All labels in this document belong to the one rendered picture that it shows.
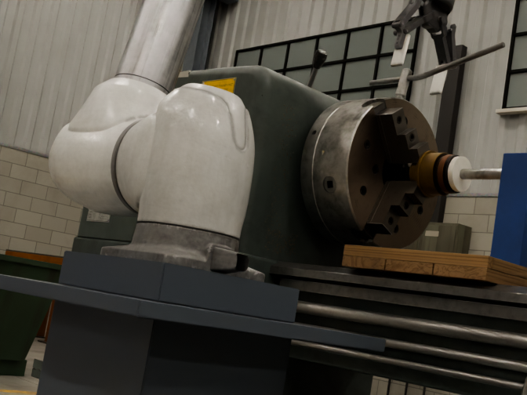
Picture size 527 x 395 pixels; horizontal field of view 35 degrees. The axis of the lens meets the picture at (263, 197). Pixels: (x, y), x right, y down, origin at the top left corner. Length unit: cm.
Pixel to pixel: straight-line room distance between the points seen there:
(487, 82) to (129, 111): 891
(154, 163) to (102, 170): 12
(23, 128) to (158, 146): 1124
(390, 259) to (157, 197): 48
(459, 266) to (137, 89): 59
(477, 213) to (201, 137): 857
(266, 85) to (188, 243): 61
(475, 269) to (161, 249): 52
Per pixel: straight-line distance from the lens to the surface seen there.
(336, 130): 169
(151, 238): 120
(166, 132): 122
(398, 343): 149
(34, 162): 1242
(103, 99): 139
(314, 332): 114
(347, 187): 164
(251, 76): 174
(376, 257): 152
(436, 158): 167
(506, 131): 981
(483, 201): 968
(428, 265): 145
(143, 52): 143
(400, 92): 184
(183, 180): 119
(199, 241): 118
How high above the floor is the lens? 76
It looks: 8 degrees up
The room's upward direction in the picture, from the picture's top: 10 degrees clockwise
